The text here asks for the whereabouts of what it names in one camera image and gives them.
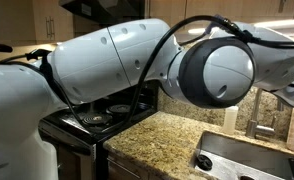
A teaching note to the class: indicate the large coil burner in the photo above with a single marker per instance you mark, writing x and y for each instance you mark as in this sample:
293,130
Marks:
118,109

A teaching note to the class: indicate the under-cabinet light strip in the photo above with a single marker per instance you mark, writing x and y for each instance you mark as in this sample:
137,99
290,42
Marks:
280,23

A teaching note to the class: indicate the black sink drain stopper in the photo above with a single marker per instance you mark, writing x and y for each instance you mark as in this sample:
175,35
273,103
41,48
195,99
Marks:
204,162

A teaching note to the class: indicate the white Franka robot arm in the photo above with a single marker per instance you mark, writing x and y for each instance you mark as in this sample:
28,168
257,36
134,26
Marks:
87,63

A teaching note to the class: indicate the wooden lower cabinet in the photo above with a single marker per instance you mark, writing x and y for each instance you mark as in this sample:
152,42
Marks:
123,170

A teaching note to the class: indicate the black electric stove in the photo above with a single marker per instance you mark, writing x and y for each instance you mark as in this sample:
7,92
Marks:
70,133

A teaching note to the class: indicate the dark range hood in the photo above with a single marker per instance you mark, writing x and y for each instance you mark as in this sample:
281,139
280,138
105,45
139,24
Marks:
100,10

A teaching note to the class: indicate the wooden upper cabinets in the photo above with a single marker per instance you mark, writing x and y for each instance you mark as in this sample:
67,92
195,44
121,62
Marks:
220,8

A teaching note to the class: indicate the small coil burner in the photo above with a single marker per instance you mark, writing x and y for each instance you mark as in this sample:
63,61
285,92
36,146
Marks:
97,119

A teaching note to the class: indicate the steel sink basin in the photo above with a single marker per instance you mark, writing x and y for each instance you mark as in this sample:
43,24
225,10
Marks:
240,150

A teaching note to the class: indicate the steel gooseneck faucet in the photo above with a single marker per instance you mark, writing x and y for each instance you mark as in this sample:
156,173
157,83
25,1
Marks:
258,130

